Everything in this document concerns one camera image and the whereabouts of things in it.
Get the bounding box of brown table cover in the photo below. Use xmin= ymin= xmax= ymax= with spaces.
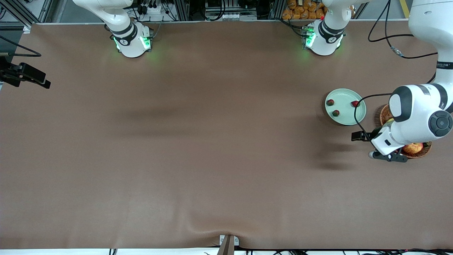
xmin=0 ymin=19 xmax=453 ymax=250

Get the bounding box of brown wicker basket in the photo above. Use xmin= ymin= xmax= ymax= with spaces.
xmin=380 ymin=104 xmax=432 ymax=159

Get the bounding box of metal mount bracket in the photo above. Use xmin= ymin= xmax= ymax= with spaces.
xmin=217 ymin=234 xmax=240 ymax=255

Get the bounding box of light green round plate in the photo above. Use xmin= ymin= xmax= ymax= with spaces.
xmin=325 ymin=88 xmax=367 ymax=126

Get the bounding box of aluminium frame profile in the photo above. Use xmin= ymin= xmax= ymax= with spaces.
xmin=0 ymin=0 xmax=34 ymax=28
xmin=271 ymin=0 xmax=283 ymax=20
xmin=170 ymin=0 xmax=190 ymax=21

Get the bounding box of white power strip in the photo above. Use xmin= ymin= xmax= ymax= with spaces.
xmin=140 ymin=3 xmax=164 ymax=15

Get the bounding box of black camera cable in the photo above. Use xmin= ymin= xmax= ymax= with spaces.
xmin=354 ymin=0 xmax=439 ymax=142
xmin=0 ymin=35 xmax=42 ymax=57

